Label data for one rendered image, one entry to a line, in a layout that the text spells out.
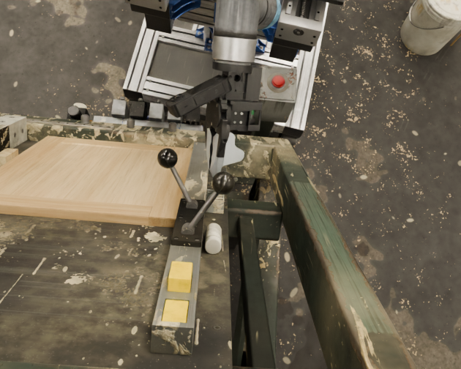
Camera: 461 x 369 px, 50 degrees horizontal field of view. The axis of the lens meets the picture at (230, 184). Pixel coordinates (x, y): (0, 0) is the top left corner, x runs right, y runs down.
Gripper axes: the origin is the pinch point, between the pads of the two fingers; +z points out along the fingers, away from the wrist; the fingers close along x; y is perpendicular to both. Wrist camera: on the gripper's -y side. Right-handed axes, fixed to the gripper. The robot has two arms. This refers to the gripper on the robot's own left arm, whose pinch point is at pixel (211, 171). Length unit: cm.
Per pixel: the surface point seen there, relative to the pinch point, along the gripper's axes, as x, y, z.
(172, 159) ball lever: 1.0, -7.5, -2.1
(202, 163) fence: 32.5, 9.3, 8.2
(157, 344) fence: -34.1, -17.7, 10.9
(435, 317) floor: 65, 141, 93
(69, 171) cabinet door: 35.1, -23.1, 10.6
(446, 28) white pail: 113, 156, -35
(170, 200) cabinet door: 12.7, -4.2, 10.3
